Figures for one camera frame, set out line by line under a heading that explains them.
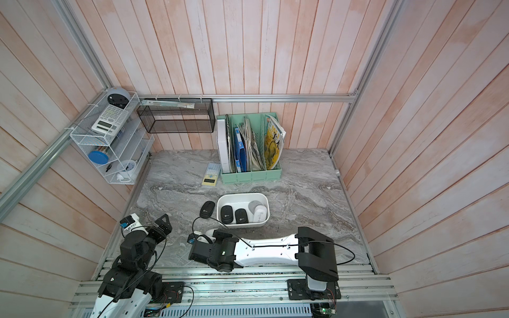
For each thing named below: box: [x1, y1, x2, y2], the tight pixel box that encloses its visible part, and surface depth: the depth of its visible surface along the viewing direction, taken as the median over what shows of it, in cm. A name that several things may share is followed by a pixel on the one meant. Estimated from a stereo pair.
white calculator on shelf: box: [90, 104, 130, 137], surface depth 79 cm
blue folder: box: [234, 127, 248, 173], surface depth 98 cm
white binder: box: [216, 118, 232, 174], surface depth 97 cm
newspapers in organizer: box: [235, 116, 266, 172], surface depth 101 cm
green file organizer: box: [216, 111, 282, 185], surface depth 103 cm
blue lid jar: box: [87, 150, 110, 165], surface depth 79 cm
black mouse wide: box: [234, 208, 249, 224], surface depth 94 cm
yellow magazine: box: [264, 114, 287, 171], surface depth 103 cm
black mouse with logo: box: [220, 205, 234, 225], surface depth 94 cm
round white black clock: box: [106, 86, 131, 110], surface depth 83 cm
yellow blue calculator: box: [201, 162, 221, 187], surface depth 110 cm
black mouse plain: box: [199, 200, 216, 219], surface depth 97 cm
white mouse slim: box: [253, 204, 268, 223], surface depth 91 cm
